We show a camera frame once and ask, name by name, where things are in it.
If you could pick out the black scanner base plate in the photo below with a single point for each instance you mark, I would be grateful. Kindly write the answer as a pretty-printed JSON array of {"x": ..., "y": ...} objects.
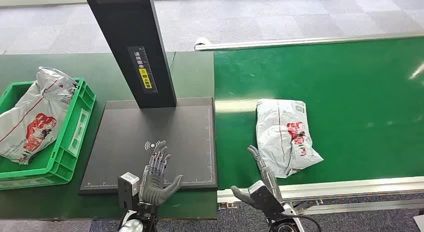
[{"x": 139, "y": 131}]

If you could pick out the white red-printed poly mailer package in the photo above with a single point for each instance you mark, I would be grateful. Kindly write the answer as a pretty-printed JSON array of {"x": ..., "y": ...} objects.
[
  {"x": 281, "y": 138},
  {"x": 31, "y": 121}
]

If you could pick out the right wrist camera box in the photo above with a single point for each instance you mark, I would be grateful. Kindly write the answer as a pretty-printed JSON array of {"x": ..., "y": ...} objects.
[{"x": 266, "y": 199}]

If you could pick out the white conveyor roller end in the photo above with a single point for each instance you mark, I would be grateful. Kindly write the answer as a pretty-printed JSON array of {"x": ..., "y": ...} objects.
[{"x": 201, "y": 42}]

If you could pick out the aluminium conveyor side rail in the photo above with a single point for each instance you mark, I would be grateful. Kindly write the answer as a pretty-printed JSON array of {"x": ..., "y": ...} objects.
[
  {"x": 298, "y": 42},
  {"x": 348, "y": 187}
]

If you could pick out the aluminium conveyor frame bar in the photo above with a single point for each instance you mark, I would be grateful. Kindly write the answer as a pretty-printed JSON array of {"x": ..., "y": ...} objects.
[{"x": 364, "y": 206}]

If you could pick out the black scanner column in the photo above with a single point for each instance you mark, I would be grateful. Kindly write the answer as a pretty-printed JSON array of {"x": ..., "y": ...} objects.
[{"x": 132, "y": 32}]

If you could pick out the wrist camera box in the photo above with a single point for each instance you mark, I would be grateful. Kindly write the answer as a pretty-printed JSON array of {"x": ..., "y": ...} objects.
[
  {"x": 266, "y": 199},
  {"x": 127, "y": 189}
]

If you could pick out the green plastic crate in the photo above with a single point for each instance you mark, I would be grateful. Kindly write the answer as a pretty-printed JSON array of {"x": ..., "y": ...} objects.
[{"x": 71, "y": 148}]

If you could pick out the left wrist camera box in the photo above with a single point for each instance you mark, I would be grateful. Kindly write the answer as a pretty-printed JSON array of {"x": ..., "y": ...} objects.
[{"x": 127, "y": 189}]

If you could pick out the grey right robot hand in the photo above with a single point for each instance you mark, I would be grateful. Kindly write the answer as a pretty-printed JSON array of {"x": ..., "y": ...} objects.
[{"x": 266, "y": 172}]

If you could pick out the green conveyor belt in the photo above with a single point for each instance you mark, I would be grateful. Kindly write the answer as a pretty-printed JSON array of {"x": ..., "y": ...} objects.
[{"x": 357, "y": 108}]

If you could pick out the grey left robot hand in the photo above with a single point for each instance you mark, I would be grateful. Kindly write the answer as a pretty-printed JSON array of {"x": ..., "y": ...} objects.
[{"x": 154, "y": 189}]

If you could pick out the white floor object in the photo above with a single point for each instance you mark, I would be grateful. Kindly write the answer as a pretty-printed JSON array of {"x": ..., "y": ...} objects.
[{"x": 419, "y": 224}]

